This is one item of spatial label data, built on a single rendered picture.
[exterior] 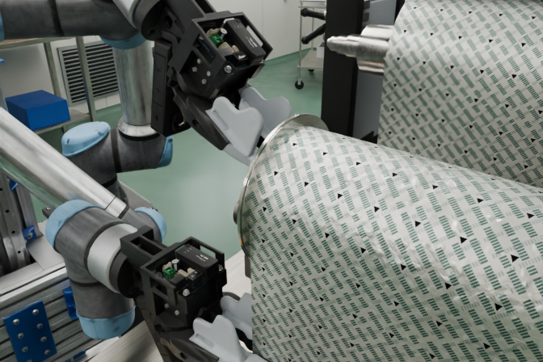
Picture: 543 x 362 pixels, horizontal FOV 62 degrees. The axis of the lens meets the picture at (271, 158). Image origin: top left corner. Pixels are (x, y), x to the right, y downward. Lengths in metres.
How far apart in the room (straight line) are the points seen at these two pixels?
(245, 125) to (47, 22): 0.30
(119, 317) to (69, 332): 0.69
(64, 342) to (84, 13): 0.96
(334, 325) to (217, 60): 0.25
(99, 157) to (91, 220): 0.57
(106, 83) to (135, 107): 3.44
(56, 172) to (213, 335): 0.40
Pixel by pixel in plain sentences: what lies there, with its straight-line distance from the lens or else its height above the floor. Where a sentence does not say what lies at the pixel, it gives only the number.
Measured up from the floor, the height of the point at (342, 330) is 1.19.
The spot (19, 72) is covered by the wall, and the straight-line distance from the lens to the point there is 4.17.
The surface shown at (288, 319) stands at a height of 1.17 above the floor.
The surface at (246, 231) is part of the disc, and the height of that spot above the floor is 1.24.
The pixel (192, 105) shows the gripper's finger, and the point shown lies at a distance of 0.45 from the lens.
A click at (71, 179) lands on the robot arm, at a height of 1.13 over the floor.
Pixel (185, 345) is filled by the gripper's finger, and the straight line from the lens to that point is 0.49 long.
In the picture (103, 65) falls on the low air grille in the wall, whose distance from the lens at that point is 4.50.
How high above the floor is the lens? 1.46
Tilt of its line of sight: 25 degrees down
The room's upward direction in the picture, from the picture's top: straight up
